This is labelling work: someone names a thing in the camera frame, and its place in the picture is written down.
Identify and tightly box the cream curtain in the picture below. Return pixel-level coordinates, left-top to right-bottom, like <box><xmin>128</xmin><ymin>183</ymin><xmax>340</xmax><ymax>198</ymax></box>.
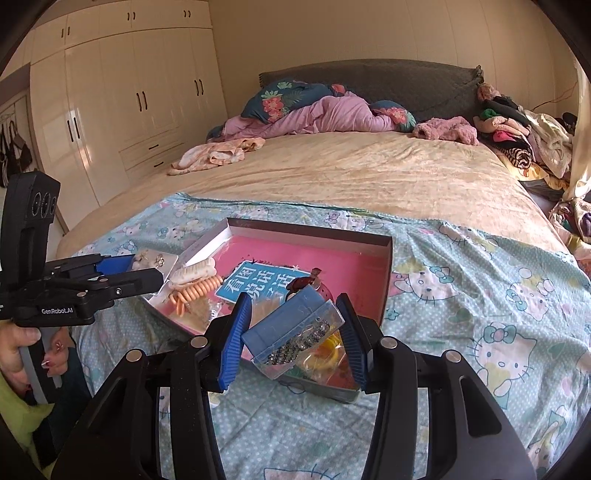
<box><xmin>561</xmin><ymin>60</ymin><xmax>591</xmax><ymax>205</ymax></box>

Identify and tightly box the blue bead box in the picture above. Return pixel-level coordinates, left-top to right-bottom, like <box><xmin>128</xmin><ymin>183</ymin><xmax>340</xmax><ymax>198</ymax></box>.
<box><xmin>241</xmin><ymin>291</ymin><xmax>346</xmax><ymax>380</ymax></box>

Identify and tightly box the large floral pillow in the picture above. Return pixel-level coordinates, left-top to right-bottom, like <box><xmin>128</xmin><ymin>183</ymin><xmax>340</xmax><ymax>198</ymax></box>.
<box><xmin>242</xmin><ymin>79</ymin><xmax>345</xmax><ymax>125</ymax></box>

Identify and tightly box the clear bag of rings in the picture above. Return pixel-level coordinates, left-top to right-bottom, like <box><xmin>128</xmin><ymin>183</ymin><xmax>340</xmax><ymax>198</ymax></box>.
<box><xmin>291</xmin><ymin>330</ymin><xmax>362</xmax><ymax>389</ymax></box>

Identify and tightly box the person's left hand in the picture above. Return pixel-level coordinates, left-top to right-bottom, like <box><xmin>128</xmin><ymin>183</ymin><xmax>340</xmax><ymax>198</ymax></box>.
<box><xmin>0</xmin><ymin>318</ymin><xmax>73</xmax><ymax>398</ymax></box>

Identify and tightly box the pink fluffy garment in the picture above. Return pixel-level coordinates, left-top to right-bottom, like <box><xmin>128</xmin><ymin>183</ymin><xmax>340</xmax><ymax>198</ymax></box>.
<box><xmin>411</xmin><ymin>116</ymin><xmax>481</xmax><ymax>147</ymax></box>

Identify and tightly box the orange spiral hair tie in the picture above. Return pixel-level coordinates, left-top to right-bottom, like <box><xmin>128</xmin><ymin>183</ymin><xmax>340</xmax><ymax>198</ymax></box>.
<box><xmin>167</xmin><ymin>275</ymin><xmax>223</xmax><ymax>317</ymax></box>

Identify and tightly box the small floral pillow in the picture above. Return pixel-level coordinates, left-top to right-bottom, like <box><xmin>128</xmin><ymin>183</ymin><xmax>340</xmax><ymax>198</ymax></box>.
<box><xmin>369</xmin><ymin>100</ymin><xmax>417</xmax><ymax>133</ymax></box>

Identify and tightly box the beige bed sheet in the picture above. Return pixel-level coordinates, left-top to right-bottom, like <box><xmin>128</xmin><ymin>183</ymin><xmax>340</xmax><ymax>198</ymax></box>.
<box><xmin>55</xmin><ymin>129</ymin><xmax>556</xmax><ymax>251</ymax></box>

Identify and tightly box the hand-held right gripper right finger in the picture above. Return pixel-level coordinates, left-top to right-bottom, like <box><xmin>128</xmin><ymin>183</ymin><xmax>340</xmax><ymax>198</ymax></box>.
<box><xmin>335</xmin><ymin>292</ymin><xmax>539</xmax><ymax>480</ymax></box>

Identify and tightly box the white earring card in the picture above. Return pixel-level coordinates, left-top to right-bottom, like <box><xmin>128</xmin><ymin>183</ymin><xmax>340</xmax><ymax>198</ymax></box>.
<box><xmin>130</xmin><ymin>248</ymin><xmax>181</xmax><ymax>296</ymax></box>

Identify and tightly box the black hanging handbag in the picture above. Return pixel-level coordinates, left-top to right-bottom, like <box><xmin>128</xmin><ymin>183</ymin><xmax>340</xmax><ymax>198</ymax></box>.
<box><xmin>0</xmin><ymin>121</ymin><xmax>34</xmax><ymax>186</ymax></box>

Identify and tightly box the pink quilt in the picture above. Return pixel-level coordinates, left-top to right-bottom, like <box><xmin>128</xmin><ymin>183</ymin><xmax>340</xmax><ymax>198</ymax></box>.
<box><xmin>222</xmin><ymin>91</ymin><xmax>408</xmax><ymax>140</ymax></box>

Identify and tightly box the pink book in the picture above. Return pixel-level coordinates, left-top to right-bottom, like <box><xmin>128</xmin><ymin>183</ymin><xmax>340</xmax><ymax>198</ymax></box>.
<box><xmin>159</xmin><ymin>234</ymin><xmax>389</xmax><ymax>370</ymax></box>

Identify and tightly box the cream wardrobe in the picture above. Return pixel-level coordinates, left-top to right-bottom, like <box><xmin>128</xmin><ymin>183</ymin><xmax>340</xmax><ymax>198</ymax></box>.
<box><xmin>28</xmin><ymin>0</ymin><xmax>230</xmax><ymax>209</ymax></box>

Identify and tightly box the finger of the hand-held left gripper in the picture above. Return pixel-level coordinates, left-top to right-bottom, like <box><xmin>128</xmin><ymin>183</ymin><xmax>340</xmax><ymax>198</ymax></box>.
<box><xmin>69</xmin><ymin>268</ymin><xmax>167</xmax><ymax>302</ymax></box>
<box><xmin>45</xmin><ymin>253</ymin><xmax>139</xmax><ymax>278</ymax></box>

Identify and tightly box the cartoon cat printed blanket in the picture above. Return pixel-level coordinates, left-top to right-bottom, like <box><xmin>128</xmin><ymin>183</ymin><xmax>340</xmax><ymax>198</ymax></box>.
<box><xmin>71</xmin><ymin>191</ymin><xmax>591</xmax><ymax>480</ymax></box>

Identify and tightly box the yellow ring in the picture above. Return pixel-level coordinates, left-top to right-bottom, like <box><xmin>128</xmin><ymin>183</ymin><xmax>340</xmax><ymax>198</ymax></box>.
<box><xmin>307</xmin><ymin>339</ymin><xmax>345</xmax><ymax>371</ymax></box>

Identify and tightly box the shallow cardboard box tray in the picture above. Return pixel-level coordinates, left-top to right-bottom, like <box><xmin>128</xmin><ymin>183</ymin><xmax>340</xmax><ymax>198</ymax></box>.
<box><xmin>141</xmin><ymin>217</ymin><xmax>394</xmax><ymax>405</ymax></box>

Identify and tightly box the pile of clothes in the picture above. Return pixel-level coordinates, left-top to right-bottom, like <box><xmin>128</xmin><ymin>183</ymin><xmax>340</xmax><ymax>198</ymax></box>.
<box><xmin>475</xmin><ymin>83</ymin><xmax>578</xmax><ymax>191</ymax></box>

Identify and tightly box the peach patterned garment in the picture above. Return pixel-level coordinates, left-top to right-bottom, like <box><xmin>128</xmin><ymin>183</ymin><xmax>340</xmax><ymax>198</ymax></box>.
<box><xmin>167</xmin><ymin>137</ymin><xmax>267</xmax><ymax>176</ymax></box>

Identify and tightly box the white hair claw clip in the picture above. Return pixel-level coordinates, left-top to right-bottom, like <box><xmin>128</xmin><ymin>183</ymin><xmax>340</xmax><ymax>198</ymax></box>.
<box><xmin>170</xmin><ymin>257</ymin><xmax>218</xmax><ymax>287</ymax></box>

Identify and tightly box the grey padded headboard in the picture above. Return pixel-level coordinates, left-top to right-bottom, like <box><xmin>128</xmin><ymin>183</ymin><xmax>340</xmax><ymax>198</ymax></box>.
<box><xmin>257</xmin><ymin>58</ymin><xmax>486</xmax><ymax>126</ymax></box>

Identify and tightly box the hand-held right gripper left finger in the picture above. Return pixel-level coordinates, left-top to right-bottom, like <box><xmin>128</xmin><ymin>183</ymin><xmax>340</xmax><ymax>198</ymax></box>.
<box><xmin>60</xmin><ymin>292</ymin><xmax>254</xmax><ymax>480</ymax></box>

